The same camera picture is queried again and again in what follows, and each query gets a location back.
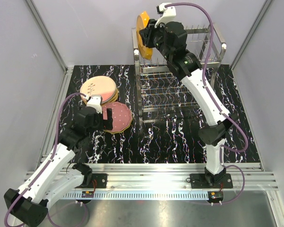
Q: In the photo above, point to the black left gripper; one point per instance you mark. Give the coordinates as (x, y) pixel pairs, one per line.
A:
(106, 124)

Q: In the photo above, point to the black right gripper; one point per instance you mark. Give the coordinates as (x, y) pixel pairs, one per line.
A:
(147, 32)

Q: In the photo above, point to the pink dotted scalloped plate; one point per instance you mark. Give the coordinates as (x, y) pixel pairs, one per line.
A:
(121, 114)

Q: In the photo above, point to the orange dotted scalloped plate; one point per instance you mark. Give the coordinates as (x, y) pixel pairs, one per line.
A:
(141, 23)

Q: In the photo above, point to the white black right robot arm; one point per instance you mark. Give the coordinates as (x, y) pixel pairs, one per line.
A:
(188, 70)

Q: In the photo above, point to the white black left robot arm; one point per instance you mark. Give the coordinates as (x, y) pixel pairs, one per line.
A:
(32, 200)

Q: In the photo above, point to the tan plates under leaf plate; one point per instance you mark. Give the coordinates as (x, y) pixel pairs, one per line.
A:
(114, 97)

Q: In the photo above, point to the stainless steel dish rack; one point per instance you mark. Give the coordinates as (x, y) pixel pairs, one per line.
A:
(160, 95)

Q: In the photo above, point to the beige pink leaf plate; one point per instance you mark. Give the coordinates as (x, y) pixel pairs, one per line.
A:
(99, 85)

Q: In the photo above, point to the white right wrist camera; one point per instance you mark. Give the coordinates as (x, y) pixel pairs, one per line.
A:
(167, 13)

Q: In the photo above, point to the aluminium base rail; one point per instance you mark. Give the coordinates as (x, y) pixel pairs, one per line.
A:
(174, 176)

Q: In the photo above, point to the white slotted cable duct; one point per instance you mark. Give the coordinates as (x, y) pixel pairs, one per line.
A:
(136, 195)

